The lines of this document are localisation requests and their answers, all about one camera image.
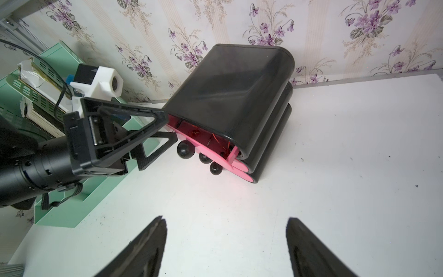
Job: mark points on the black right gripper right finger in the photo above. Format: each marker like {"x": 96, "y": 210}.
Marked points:
{"x": 309, "y": 256}

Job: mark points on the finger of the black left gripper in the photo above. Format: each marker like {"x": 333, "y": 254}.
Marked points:
{"x": 155, "y": 149}
{"x": 131, "y": 141}

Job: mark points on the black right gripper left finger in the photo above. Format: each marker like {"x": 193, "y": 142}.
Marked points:
{"x": 143, "y": 256}

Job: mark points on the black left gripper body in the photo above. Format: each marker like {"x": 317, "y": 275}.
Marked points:
{"x": 84, "y": 132}

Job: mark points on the red earphones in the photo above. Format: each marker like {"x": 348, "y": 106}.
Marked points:
{"x": 211, "y": 141}

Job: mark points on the pink top drawer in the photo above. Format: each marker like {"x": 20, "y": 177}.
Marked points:
{"x": 181, "y": 128}

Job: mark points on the pink drawer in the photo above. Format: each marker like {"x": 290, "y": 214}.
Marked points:
{"x": 216, "y": 169}
{"x": 235, "y": 166}
{"x": 181, "y": 128}

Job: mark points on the pink bottom drawer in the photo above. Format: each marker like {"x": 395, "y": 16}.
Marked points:
{"x": 216, "y": 169}

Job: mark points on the black drawer cabinet shell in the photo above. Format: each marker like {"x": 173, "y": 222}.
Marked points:
{"x": 241, "y": 93}

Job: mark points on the white paper stack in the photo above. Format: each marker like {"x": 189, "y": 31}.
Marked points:
{"x": 37, "y": 79}

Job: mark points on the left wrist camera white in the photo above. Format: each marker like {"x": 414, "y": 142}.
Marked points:
{"x": 96, "y": 82}

